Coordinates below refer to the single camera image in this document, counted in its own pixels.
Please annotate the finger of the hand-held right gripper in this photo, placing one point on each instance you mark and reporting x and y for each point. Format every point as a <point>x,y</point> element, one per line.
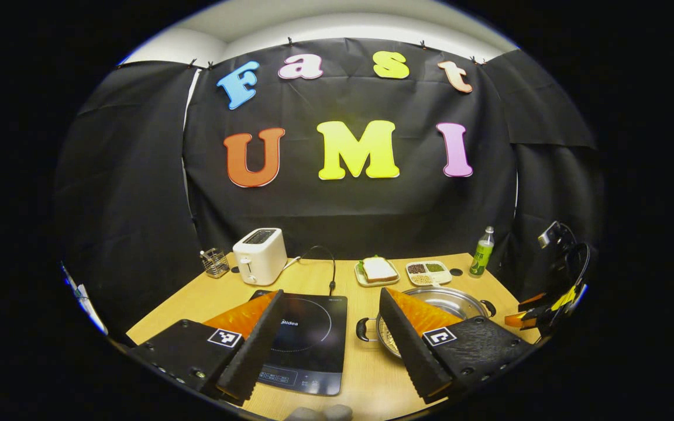
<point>533,301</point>
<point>521,320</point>

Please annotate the divided white bean dish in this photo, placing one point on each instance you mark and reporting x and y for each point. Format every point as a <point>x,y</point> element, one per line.
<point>439,275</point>

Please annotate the black backdrop cloth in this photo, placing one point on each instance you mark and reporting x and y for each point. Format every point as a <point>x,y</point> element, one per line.
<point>343,210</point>

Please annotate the stainless steel pot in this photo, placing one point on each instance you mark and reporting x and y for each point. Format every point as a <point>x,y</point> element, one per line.
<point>454,301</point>

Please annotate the black induction cooktop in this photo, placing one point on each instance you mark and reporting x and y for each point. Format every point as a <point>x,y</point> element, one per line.
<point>308,345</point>

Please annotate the small white plate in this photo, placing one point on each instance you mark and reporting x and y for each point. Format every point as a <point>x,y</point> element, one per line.
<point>363,280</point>

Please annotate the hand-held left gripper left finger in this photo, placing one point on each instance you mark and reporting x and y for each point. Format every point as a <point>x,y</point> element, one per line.
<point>255,351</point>

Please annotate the sandwich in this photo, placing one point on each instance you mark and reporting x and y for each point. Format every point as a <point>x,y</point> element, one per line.
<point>379,269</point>

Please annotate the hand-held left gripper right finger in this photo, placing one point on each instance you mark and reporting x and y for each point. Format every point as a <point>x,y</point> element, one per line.
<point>410,351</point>

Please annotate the green drink bottle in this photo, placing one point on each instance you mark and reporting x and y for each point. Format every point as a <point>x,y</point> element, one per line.
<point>481,257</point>

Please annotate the pile of soybeans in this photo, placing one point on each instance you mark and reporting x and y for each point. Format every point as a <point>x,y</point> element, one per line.
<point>391,345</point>

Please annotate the white toaster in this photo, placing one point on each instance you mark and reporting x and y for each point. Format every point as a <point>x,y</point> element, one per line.
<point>261,257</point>

